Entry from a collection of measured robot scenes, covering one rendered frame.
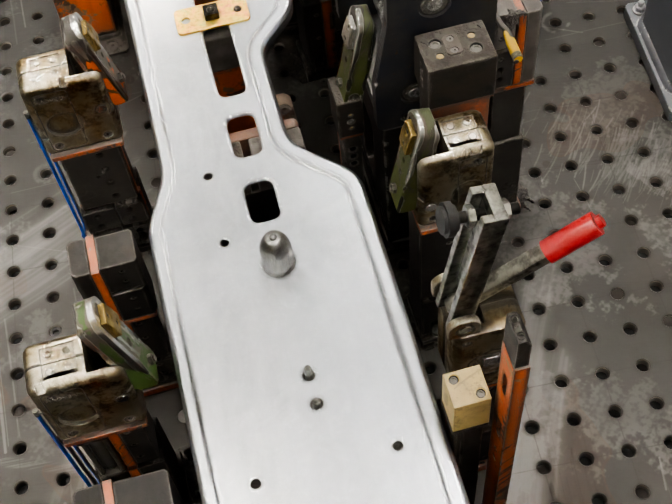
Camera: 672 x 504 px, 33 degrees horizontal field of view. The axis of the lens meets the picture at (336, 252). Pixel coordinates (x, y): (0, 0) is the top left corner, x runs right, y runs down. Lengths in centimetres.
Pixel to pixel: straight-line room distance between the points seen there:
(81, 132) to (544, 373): 61
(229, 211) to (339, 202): 11
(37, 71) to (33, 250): 36
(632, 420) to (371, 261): 42
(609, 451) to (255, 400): 48
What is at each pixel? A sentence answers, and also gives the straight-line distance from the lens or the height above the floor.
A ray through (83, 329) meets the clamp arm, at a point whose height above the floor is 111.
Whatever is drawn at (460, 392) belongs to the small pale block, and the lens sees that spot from 97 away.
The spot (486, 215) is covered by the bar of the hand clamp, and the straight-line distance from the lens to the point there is 88.
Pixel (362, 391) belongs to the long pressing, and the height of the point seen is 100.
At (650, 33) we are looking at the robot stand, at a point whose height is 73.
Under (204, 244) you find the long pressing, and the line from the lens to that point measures 113.
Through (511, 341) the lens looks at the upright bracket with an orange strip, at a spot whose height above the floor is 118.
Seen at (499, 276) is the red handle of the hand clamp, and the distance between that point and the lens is 99.
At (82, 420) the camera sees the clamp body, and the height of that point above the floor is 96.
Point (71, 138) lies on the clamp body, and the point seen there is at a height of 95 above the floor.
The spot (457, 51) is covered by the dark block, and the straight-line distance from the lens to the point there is 110.
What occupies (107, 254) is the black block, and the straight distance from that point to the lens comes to 116.
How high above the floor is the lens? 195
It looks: 58 degrees down
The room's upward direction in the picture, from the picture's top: 8 degrees counter-clockwise
